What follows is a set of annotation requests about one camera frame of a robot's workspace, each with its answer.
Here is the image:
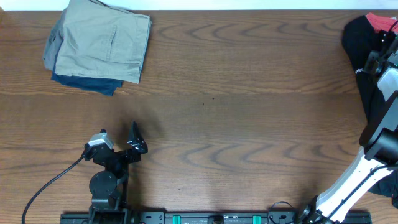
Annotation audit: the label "black t-shirt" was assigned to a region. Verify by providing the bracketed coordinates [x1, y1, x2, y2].
[342, 15, 397, 206]

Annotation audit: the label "left black cable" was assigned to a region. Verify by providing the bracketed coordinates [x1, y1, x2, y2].
[21, 154, 86, 224]

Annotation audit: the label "folded grey garment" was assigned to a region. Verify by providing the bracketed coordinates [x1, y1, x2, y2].
[42, 9, 67, 70]

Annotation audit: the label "folded navy blue garment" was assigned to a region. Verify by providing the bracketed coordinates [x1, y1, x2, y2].
[44, 59, 123, 96]

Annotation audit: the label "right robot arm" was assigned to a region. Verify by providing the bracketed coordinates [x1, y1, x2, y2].
[293, 30, 397, 224]

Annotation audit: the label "red t-shirt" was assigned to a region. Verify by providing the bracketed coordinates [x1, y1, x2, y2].
[366, 13, 397, 33]

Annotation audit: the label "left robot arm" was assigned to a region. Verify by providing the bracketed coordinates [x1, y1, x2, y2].
[82, 121, 148, 223]

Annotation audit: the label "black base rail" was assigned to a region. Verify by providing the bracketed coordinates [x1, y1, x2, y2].
[59, 210, 373, 224]

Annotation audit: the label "folded khaki pants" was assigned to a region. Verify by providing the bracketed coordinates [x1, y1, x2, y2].
[54, 0, 152, 83]

